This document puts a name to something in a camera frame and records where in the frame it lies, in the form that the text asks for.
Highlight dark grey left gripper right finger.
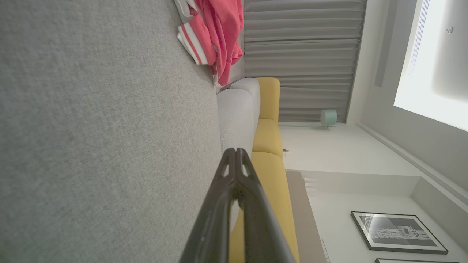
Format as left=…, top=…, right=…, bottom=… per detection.
left=236, top=148, right=295, bottom=263

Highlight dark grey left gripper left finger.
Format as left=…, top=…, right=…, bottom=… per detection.
left=179, top=148, right=237, bottom=263

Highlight red shirt with white sleeves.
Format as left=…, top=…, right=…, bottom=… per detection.
left=174, top=0, right=220, bottom=66

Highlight red shorts with white waistband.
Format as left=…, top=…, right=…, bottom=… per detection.
left=194, top=0, right=244, bottom=86

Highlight yellow sofa backrest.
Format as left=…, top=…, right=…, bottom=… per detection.
left=229, top=77, right=300, bottom=263

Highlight black framed picture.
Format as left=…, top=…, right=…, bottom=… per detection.
left=351, top=211, right=449, bottom=255
left=375, top=258, right=462, bottom=263

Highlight teal lamp shade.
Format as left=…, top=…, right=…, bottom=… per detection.
left=320, top=108, right=338, bottom=129

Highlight wide grey sofa cushion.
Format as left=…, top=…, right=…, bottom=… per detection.
left=0, top=0, right=245, bottom=263

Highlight small grey sofa seat cushion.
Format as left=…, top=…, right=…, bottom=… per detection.
left=230, top=77, right=261, bottom=121

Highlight grey pleated curtain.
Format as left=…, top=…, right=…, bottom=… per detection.
left=243, top=0, right=367, bottom=123

